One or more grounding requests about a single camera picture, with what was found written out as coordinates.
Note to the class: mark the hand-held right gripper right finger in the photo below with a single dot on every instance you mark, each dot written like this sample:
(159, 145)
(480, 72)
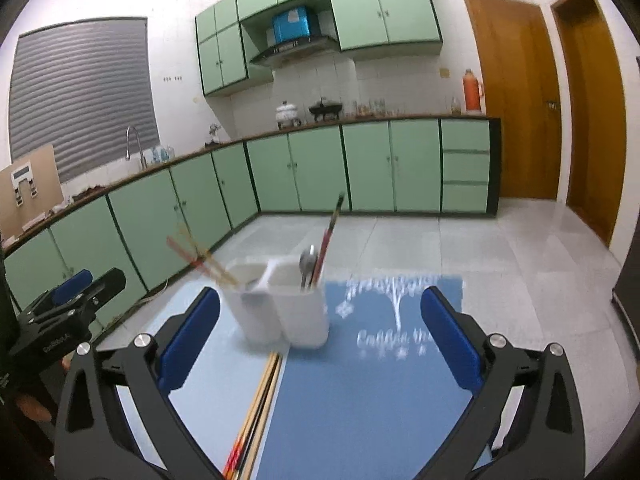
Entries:
(450, 340)

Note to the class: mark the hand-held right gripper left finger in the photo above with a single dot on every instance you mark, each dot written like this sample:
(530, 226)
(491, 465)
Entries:
(190, 340)

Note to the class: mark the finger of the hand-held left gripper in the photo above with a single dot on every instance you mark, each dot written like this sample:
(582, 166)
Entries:
(105, 287)
(72, 285)

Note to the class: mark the black chopstick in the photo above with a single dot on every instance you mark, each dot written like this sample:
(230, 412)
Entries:
(260, 419)

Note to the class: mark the plain wooden chopstick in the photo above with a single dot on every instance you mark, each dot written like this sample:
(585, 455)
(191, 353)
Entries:
(266, 417)

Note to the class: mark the white two-compartment utensil holder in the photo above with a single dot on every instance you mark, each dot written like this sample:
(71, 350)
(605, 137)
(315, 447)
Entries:
(300, 315)

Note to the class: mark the silver metal spoon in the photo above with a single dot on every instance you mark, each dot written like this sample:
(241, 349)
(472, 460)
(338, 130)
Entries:
(306, 260)

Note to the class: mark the person's left hand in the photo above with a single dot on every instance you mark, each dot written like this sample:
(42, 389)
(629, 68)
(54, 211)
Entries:
(37, 408)

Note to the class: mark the cardboard sheet with white label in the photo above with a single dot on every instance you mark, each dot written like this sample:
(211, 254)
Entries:
(42, 200)

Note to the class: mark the dark cloth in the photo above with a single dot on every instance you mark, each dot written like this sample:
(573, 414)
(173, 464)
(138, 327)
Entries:
(89, 193)

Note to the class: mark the dark blue printed mat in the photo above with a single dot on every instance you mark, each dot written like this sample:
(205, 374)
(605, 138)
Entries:
(350, 410)

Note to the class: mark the green cabinet drawer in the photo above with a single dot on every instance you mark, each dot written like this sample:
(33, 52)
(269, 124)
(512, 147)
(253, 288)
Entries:
(465, 167)
(465, 198)
(465, 136)

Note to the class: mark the bottles beside sink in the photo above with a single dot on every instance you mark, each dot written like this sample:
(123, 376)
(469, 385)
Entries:
(162, 153)

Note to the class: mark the metal kitchen faucet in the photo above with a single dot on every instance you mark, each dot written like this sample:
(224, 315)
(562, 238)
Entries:
(137, 145)

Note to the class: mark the grey window blind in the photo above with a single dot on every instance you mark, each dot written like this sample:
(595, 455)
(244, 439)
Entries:
(85, 100)

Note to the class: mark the green base cabinets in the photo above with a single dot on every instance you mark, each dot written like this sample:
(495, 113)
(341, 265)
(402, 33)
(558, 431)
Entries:
(320, 170)

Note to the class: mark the glass jar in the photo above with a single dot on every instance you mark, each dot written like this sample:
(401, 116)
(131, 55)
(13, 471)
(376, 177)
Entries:
(455, 105)

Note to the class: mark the patterned bowl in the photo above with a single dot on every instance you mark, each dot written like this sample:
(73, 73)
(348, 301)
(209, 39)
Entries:
(377, 107)

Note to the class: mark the white lidded pot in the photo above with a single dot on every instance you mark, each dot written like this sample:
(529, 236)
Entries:
(286, 111)

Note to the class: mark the red thermos flask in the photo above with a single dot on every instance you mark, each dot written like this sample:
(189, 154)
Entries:
(471, 92)

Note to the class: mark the black wok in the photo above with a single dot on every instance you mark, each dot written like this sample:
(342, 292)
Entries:
(326, 107)

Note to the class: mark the black range hood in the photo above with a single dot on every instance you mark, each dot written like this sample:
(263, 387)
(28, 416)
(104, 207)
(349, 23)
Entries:
(292, 50)

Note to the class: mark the blue box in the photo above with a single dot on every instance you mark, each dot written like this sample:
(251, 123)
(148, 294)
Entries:
(291, 24)

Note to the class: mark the wooden door in frame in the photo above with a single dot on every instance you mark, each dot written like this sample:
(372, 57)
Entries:
(595, 120)

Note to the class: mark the green wall cabinets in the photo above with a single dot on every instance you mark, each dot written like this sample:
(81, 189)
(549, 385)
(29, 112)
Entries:
(370, 10)

